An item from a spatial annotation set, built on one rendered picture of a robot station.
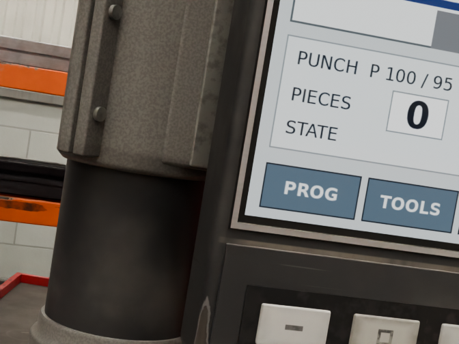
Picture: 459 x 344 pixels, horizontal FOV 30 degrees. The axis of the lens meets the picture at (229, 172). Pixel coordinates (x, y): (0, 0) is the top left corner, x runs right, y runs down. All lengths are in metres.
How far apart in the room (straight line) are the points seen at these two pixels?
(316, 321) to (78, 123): 0.19
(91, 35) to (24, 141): 4.35
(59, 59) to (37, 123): 2.53
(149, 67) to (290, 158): 0.13
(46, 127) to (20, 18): 0.61
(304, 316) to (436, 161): 0.11
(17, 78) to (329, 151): 1.91
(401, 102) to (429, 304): 0.11
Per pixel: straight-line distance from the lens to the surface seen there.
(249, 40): 0.43
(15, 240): 4.95
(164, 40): 0.53
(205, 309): 0.44
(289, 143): 0.43
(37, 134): 4.87
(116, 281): 0.55
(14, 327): 1.41
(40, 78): 2.32
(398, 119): 0.45
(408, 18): 0.45
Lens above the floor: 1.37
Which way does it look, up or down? 4 degrees down
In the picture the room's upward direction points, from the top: 9 degrees clockwise
